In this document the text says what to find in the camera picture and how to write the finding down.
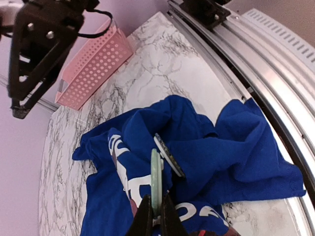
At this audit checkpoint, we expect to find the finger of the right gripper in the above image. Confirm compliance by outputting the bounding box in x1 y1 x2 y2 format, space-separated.
9 41 74 119

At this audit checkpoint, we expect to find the pink perforated plastic basket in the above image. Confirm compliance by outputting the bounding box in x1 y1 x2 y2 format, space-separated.
55 20 133 110

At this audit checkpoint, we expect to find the right aluminium frame post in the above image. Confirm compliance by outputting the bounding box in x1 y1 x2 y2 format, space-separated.
0 76 60 111

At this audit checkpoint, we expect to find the round green-rimmed brooch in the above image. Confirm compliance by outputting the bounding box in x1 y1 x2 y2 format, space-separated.
151 148 163 219

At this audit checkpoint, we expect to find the round floral brooch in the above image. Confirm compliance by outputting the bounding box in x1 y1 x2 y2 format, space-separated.
154 133 186 178

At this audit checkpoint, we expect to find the front aluminium rail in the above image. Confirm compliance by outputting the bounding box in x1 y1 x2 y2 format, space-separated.
168 0 315 236

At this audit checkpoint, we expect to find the blue panda t-shirt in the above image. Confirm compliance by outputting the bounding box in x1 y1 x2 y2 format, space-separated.
72 95 306 236

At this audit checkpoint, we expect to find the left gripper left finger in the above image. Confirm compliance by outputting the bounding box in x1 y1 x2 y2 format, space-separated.
126 195 153 236

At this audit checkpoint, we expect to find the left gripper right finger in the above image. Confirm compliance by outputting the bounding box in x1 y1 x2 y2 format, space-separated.
160 195 188 236

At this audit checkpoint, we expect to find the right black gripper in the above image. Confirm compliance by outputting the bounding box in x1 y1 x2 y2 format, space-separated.
8 0 99 98

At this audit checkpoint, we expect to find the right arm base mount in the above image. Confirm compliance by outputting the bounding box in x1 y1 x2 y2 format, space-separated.
180 0 231 31

